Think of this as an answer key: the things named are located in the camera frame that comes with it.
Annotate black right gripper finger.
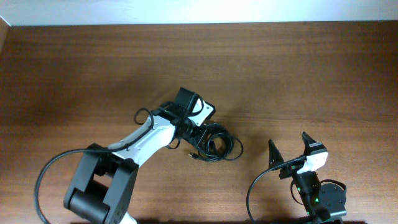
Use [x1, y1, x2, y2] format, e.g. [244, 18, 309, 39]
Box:
[268, 139, 284, 169]
[302, 132, 320, 156]

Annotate black usb cable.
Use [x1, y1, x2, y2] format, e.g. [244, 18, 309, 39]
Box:
[188, 123, 244, 162]

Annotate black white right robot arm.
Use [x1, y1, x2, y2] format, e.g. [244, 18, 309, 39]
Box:
[268, 132, 347, 223]

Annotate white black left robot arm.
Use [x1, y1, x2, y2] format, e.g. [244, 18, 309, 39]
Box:
[63, 99, 215, 224]

